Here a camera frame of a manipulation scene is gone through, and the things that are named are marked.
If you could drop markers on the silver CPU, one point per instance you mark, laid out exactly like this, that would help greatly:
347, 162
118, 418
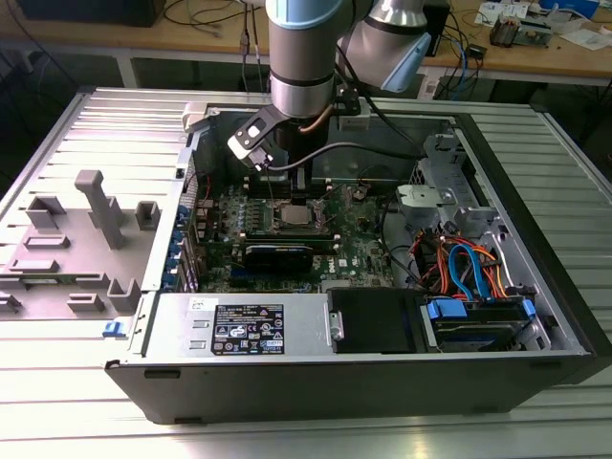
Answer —
292, 217

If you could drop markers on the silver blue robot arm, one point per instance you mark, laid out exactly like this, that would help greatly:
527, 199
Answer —
301, 48

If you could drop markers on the CPU socket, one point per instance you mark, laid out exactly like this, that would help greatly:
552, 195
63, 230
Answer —
277, 225

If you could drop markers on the blue slot retainer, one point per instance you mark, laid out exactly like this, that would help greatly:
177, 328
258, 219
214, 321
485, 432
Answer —
181, 215
173, 260
167, 282
178, 238

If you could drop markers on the round coin battery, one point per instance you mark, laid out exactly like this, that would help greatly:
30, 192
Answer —
359, 193

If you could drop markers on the green motherboard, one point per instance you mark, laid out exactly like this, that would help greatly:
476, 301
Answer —
363, 239

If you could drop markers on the perforated metal fan grille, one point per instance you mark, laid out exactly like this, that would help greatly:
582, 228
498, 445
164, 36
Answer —
191, 186

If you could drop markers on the black graphics card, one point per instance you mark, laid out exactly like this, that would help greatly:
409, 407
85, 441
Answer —
277, 260

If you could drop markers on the silver metal drive cage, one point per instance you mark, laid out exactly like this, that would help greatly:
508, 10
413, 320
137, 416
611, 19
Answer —
430, 201

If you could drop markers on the tall black box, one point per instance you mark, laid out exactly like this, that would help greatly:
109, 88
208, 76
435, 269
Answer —
437, 24

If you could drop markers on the small black box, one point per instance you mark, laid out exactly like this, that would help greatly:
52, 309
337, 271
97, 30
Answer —
476, 51

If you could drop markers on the wooden desk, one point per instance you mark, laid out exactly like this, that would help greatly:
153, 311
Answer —
119, 36

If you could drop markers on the silver power supply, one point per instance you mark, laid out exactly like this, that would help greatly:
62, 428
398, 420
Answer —
181, 311

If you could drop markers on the copper coil transformer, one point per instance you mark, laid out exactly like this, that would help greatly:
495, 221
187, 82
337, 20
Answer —
503, 31

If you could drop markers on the white printed paper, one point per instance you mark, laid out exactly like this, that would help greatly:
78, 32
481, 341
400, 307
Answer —
502, 12

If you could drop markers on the black monitor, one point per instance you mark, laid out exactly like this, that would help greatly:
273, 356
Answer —
95, 12

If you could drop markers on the grey parts rack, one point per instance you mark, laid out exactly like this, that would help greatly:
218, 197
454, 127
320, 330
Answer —
81, 248

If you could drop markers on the black grey PC case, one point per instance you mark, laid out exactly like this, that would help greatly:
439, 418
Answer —
334, 392

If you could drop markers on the green circuit board device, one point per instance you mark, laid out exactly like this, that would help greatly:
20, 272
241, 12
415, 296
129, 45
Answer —
540, 36

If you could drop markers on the hard disk in blue carrier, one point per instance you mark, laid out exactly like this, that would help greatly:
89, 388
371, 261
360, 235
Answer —
478, 330

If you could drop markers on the blue case latch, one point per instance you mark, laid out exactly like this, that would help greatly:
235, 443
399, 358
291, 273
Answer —
115, 329

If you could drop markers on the green RAM stick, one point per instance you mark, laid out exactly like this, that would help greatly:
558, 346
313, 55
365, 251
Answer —
48, 281

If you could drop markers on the white paper sheet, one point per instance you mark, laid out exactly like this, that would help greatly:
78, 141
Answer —
588, 39

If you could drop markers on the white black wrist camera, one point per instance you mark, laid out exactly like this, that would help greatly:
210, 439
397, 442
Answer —
248, 138

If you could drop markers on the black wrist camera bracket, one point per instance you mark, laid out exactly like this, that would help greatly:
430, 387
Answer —
348, 100

